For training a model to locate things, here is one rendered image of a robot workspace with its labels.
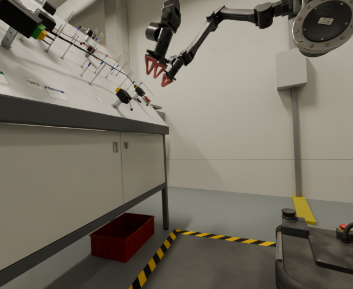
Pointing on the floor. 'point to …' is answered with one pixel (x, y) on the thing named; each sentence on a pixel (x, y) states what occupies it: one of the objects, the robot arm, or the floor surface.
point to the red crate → (122, 237)
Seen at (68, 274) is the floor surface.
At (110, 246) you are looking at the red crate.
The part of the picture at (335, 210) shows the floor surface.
